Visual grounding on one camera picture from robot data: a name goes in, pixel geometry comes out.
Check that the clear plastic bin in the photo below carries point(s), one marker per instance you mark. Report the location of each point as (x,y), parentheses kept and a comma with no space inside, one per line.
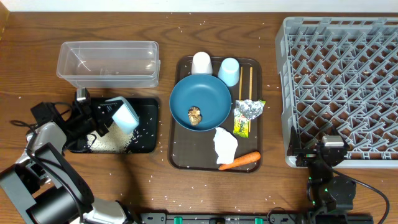
(110,64)

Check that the light blue bowl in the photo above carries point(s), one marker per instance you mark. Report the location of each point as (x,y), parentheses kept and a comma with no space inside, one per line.
(125,117)

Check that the pile of white rice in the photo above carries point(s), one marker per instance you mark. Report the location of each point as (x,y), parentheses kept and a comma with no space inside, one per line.
(115,141)

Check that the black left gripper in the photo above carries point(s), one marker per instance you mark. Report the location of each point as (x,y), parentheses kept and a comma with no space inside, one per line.
(93,117)

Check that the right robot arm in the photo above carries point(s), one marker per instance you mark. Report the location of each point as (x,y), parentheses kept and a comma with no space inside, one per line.
(331,195)

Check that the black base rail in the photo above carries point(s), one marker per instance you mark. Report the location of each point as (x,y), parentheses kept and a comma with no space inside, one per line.
(273,218)

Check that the wooden chopstick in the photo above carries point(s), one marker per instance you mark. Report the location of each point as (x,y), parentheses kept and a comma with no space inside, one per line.
(240,83)
(250,93)

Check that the yellow green snack packet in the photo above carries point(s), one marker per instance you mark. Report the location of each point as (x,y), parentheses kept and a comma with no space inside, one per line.
(241,124)

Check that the wooden chopstick left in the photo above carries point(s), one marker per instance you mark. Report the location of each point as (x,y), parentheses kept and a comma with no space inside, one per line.
(240,83)

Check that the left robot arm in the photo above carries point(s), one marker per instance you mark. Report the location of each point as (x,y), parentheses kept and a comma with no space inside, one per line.
(43,186)

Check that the black plastic tray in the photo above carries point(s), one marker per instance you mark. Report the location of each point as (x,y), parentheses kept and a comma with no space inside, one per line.
(147,110)

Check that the wooden chopstick right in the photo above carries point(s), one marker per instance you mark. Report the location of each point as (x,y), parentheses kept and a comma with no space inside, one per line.
(250,93)

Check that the orange carrot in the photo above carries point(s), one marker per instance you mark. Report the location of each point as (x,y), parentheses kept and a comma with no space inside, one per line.
(241,161)

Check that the pink plastic cup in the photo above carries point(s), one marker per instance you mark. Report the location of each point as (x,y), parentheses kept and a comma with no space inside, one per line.
(201,64)

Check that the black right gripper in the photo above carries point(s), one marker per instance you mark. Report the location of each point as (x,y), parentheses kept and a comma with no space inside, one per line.
(306,157)

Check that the dark blue plate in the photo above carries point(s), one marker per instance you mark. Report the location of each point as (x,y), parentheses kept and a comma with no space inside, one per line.
(205,92)

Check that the light blue plastic cup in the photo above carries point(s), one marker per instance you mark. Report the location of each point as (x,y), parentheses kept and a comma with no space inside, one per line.
(229,71)

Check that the grey dishwasher rack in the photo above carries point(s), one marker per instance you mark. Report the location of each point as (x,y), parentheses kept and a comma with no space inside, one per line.
(341,72)

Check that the crumpled foil wrapper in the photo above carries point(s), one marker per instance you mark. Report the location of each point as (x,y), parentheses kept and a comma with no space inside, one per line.
(249,109)

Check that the white crumpled napkin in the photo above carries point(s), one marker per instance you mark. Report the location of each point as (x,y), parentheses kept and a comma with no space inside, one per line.
(225,146)

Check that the brown food lump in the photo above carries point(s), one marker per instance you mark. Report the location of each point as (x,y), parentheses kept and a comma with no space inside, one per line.
(194,115)

